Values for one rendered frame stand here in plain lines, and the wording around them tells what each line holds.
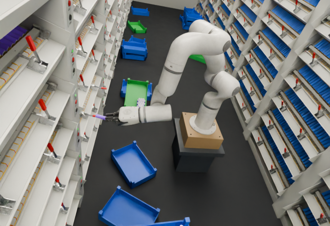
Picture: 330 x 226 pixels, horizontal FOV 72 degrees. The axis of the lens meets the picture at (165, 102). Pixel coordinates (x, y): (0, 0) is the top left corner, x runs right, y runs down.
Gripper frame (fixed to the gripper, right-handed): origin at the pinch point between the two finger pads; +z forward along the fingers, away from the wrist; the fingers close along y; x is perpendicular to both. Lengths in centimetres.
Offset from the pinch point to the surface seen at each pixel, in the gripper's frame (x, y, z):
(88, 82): -12.2, -15.6, 11.1
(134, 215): 62, 21, -4
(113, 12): -16, -121, 9
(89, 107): 6.6, -17.8, 15.7
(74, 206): 44, 22, 27
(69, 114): -19.6, 18.5, 9.3
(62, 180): 6.4, 30.1, 18.0
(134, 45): 47, -189, 3
